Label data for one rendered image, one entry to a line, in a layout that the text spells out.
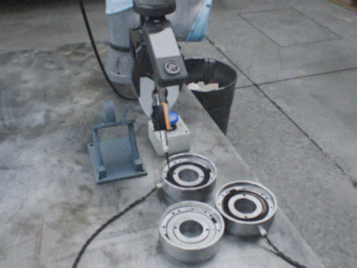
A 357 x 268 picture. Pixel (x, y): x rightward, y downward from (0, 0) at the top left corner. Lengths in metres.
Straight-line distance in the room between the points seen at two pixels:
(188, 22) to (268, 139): 1.39
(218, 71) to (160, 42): 1.49
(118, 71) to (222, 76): 1.06
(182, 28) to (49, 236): 0.59
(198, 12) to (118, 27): 0.20
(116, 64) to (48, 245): 0.57
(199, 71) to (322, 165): 0.76
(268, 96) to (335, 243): 1.16
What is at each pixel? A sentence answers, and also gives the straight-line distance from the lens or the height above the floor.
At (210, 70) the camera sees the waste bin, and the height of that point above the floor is 0.38.
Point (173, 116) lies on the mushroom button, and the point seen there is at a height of 0.87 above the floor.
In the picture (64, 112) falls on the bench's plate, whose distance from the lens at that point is 1.08.
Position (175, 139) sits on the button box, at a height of 0.84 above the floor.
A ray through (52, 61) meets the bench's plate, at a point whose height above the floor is 0.80.
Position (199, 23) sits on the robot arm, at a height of 0.97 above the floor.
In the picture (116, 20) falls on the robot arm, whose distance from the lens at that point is 1.13.
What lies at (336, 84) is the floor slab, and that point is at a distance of 3.05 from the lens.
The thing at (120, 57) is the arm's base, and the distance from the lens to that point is 1.17.
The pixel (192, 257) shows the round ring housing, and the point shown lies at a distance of 0.70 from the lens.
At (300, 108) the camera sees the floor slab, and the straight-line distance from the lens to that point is 2.70.
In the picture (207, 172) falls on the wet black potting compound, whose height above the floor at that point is 0.83.
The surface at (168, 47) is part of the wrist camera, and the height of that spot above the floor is 1.08.
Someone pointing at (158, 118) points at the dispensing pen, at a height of 0.93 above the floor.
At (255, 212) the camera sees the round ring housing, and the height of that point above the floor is 0.83.
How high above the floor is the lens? 1.36
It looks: 35 degrees down
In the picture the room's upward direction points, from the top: 1 degrees clockwise
